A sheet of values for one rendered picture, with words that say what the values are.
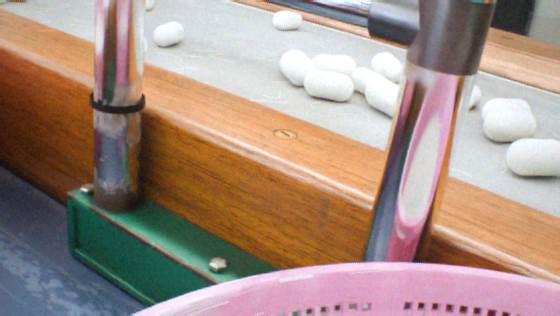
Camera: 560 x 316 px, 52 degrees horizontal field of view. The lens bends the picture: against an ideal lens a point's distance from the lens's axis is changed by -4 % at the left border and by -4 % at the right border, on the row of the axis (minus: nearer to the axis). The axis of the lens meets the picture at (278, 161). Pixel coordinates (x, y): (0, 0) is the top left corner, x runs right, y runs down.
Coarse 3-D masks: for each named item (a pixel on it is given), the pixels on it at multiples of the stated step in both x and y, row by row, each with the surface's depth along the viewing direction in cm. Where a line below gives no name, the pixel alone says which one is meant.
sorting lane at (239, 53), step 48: (48, 0) 59; (192, 0) 67; (192, 48) 49; (240, 48) 51; (288, 48) 53; (336, 48) 55; (384, 48) 58; (288, 96) 41; (528, 96) 49; (384, 144) 35; (480, 144) 37; (528, 192) 32
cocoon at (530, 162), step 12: (516, 144) 33; (528, 144) 33; (540, 144) 33; (552, 144) 33; (516, 156) 33; (528, 156) 32; (540, 156) 32; (552, 156) 33; (516, 168) 33; (528, 168) 33; (540, 168) 33; (552, 168) 33
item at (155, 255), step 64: (128, 0) 25; (256, 0) 21; (320, 0) 19; (384, 0) 18; (448, 0) 16; (128, 64) 26; (448, 64) 17; (128, 128) 28; (448, 128) 18; (128, 192) 29; (384, 192) 20; (128, 256) 29; (192, 256) 27; (384, 256) 20
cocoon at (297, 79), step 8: (288, 56) 43; (296, 56) 43; (304, 56) 43; (280, 64) 44; (288, 64) 43; (296, 64) 42; (304, 64) 42; (312, 64) 42; (288, 72) 42; (296, 72) 42; (304, 72) 42; (296, 80) 42
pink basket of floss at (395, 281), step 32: (224, 288) 16; (256, 288) 17; (288, 288) 17; (320, 288) 18; (352, 288) 18; (384, 288) 18; (416, 288) 18; (448, 288) 18; (480, 288) 18; (512, 288) 18; (544, 288) 18
